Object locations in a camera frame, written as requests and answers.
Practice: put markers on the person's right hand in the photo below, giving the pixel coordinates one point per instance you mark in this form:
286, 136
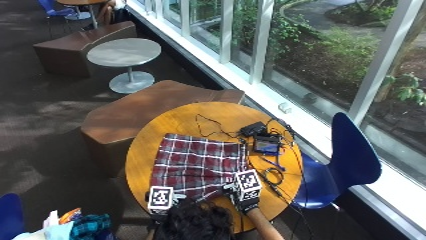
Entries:
249, 204

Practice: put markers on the person's left hand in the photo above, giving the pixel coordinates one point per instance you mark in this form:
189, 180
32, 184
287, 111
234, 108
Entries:
155, 217

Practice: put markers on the red grey plaid skirt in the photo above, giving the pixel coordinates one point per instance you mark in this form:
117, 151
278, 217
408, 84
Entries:
197, 163

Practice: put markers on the white marker cube left glove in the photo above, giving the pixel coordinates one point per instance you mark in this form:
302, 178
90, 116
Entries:
159, 199

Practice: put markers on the white marker cube glove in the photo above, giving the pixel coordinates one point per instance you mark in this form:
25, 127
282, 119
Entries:
247, 183
159, 199

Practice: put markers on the white marker cube right glove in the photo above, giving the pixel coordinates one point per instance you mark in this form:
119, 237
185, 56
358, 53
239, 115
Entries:
247, 183

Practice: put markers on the blue pen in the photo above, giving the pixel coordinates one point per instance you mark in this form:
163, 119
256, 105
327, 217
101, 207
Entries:
274, 164

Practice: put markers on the black device with screen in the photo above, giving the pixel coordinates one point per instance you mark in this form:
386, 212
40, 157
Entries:
266, 144

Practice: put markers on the black rectangular box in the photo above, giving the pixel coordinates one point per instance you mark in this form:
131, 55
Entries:
253, 128

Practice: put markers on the teal plaid garment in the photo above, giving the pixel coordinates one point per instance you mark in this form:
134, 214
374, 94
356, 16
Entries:
90, 225

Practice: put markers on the orange packet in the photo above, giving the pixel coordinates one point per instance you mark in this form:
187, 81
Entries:
70, 215

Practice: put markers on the small white sill fitting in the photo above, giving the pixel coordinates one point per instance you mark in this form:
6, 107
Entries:
283, 108

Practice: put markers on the large brown angular bench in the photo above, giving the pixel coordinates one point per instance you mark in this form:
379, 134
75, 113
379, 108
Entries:
146, 106

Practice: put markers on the blue plastic chair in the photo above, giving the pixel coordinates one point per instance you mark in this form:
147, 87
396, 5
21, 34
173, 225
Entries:
354, 160
9, 216
54, 10

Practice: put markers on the white cloth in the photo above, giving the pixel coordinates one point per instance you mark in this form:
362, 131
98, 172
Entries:
53, 230

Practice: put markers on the small brown angular bench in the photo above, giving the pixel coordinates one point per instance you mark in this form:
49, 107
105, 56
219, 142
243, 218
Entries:
74, 46

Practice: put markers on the brown wooden chair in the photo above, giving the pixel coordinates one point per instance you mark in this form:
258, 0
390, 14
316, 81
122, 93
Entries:
106, 11

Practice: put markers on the grey round pedestal table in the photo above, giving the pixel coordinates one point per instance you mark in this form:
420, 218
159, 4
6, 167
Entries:
123, 51

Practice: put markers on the round wooden pedestal table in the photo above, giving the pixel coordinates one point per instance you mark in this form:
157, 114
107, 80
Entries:
81, 2

